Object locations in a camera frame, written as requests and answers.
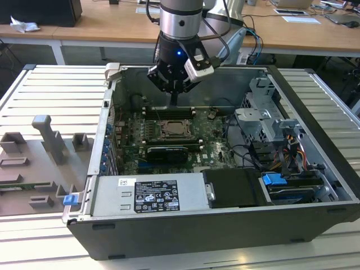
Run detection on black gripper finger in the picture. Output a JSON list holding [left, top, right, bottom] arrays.
[[147, 66, 176, 107], [174, 80, 198, 107]]

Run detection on metal socket cover frame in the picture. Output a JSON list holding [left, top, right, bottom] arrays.
[[161, 120, 195, 139]]

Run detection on silver topped CPU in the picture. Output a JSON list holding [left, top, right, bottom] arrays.
[[166, 121, 188, 135]]

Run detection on metal wire locking lever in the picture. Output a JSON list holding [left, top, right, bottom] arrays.
[[163, 133, 196, 140]]

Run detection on black RAM slot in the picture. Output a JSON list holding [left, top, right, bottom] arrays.
[[145, 139, 204, 145], [145, 115, 196, 119], [146, 143, 205, 150], [145, 112, 195, 116], [146, 110, 195, 114], [146, 107, 195, 111]]

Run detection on CPU socket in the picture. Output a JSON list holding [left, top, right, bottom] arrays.
[[159, 118, 195, 141]]

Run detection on grey case latch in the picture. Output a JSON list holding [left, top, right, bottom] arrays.
[[103, 62, 123, 83]]

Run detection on pale blue teach pendant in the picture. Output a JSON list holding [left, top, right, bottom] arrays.
[[220, 28, 249, 65]]

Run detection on wooden desk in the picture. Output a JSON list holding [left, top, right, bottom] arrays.
[[0, 0, 360, 66]]

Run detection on green motherboard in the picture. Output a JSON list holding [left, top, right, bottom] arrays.
[[116, 108, 234, 175]]

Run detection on black graphics card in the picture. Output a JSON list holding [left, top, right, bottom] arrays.
[[146, 145, 188, 164]]

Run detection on silver metal drive cage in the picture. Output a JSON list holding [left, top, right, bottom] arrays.
[[234, 77, 304, 144]]

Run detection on black plastic shroud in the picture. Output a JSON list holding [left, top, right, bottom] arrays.
[[202, 168, 264, 209]]

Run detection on silver power supply unit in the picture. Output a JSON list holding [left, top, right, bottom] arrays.
[[91, 173, 216, 217]]

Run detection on dark framed tablet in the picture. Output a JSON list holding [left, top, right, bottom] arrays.
[[274, 8, 309, 16]]

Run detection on hard disk in blue carrier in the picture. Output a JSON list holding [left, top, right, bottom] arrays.
[[260, 173, 323, 205]]

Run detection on white paper sheet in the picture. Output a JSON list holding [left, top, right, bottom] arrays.
[[282, 15, 322, 25]]

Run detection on black box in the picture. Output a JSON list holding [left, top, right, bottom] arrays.
[[0, 0, 83, 28]]

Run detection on crumpled white paper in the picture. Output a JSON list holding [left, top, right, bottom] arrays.
[[10, 15, 41, 34]]

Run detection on black and silver PC case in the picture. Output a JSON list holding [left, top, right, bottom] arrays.
[[62, 63, 360, 261]]

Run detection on grey parts rack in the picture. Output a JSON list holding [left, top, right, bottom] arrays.
[[0, 114, 95, 217]]

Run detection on black office chair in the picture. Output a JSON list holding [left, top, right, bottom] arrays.
[[344, 56, 360, 113]]

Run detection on grey laptop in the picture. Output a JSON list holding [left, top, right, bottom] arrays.
[[323, 12, 360, 26]]

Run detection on green RAM stick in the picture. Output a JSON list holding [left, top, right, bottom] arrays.
[[0, 183, 38, 190]]

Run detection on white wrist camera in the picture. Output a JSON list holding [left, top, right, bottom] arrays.
[[183, 55, 215, 84]]

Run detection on yellow orange power wires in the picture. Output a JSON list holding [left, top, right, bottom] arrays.
[[271, 133, 308, 172]]

